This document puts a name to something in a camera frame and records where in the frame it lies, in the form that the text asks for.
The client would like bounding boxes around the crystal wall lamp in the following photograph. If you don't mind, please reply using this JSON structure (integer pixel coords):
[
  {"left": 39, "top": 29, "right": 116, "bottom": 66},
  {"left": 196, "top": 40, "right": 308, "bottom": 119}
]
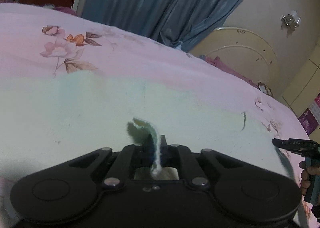
[{"left": 281, "top": 10, "right": 301, "bottom": 32}]

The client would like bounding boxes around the person right hand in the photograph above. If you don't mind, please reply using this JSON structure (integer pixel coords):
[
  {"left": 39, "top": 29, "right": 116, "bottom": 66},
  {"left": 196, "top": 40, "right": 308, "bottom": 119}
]
[{"left": 299, "top": 161, "right": 311, "bottom": 195}]

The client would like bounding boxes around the pale green knit sweater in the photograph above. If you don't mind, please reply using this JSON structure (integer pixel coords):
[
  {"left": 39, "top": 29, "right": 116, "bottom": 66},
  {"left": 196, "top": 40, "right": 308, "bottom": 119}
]
[{"left": 1, "top": 71, "right": 291, "bottom": 180}]

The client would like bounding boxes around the magenta pillow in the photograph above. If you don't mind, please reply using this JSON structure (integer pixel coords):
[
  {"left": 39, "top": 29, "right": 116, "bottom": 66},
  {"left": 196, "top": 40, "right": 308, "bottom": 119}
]
[{"left": 199, "top": 55, "right": 258, "bottom": 88}]

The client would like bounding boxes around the magenta wall poster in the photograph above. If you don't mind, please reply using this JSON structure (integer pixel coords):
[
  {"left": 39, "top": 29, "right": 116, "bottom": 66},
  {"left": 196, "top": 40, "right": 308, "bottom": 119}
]
[
  {"left": 309, "top": 94, "right": 320, "bottom": 118},
  {"left": 298, "top": 108, "right": 319, "bottom": 135}
]

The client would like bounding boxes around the upper magenta wall poster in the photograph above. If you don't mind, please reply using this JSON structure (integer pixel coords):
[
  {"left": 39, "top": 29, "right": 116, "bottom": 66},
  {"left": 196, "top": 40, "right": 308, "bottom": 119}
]
[{"left": 309, "top": 94, "right": 320, "bottom": 118}]

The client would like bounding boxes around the cream arched headboard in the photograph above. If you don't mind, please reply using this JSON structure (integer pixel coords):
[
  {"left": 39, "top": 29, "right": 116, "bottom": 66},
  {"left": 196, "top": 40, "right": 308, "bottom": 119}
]
[{"left": 190, "top": 27, "right": 279, "bottom": 88}]

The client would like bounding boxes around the lower magenta wall poster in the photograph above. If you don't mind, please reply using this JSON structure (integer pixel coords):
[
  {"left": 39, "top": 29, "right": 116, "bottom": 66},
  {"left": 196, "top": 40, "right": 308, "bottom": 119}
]
[{"left": 298, "top": 108, "right": 319, "bottom": 135}]

